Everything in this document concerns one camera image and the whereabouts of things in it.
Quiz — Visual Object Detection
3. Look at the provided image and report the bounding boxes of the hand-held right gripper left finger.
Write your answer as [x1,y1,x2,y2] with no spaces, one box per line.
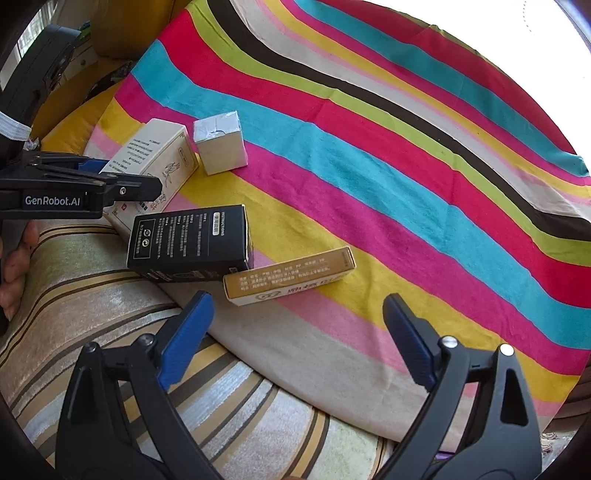
[55,291,215,480]

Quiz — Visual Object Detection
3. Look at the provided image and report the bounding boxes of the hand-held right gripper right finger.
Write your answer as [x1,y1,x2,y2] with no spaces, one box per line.
[376,293,543,480]

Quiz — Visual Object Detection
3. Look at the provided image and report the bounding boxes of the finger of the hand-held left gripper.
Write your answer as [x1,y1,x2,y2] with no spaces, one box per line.
[76,156,122,175]
[99,173,163,206]

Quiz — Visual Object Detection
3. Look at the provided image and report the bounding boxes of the cream tall printed box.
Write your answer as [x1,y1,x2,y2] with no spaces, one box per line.
[99,118,200,241]

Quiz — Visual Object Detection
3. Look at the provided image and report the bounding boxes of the black printed box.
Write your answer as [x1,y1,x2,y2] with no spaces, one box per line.
[127,204,254,283]

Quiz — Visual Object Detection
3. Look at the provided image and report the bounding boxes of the grey cube box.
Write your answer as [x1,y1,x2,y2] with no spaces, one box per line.
[192,111,249,176]

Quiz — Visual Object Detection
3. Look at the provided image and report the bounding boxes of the tan long printed box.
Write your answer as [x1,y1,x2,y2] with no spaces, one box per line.
[223,246,356,307]

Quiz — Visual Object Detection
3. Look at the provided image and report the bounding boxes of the person's left hand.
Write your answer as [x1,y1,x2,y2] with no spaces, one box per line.
[0,220,40,321]

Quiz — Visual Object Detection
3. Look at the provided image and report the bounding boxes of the yellow leather sofa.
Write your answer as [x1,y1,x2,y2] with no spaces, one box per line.
[30,0,195,153]

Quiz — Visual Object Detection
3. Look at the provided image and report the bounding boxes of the colourful striped cloth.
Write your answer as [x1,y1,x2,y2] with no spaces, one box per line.
[83,0,591,444]

